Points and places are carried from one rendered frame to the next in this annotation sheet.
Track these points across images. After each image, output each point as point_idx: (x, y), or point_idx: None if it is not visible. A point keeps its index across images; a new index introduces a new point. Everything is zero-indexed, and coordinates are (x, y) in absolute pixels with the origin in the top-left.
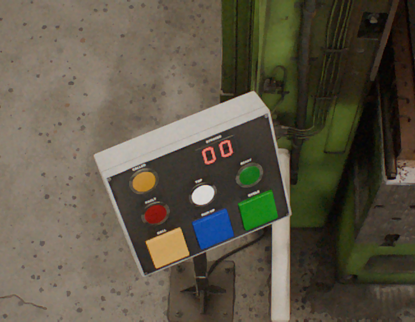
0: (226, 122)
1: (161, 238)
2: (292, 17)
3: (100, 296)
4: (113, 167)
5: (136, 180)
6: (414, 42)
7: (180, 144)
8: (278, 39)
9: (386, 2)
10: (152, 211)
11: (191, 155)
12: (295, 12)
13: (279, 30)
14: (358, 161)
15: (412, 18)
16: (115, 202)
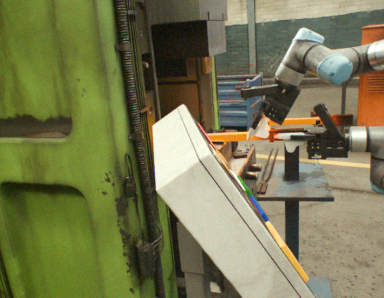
0: (182, 115)
1: (277, 234)
2: (117, 69)
3: None
4: (197, 152)
5: (220, 157)
6: (192, 10)
7: (192, 123)
8: (117, 109)
9: (146, 38)
10: (251, 200)
11: (204, 135)
12: (117, 60)
13: (115, 93)
14: (177, 285)
15: (175, 10)
16: (240, 193)
